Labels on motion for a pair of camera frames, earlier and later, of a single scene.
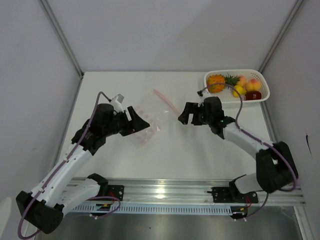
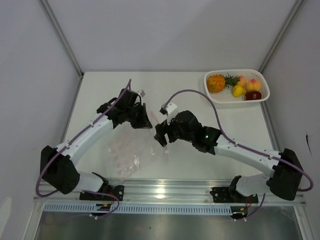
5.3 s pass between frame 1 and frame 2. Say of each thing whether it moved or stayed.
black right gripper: moved
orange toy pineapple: stayed
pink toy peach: stayed
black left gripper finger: stayed
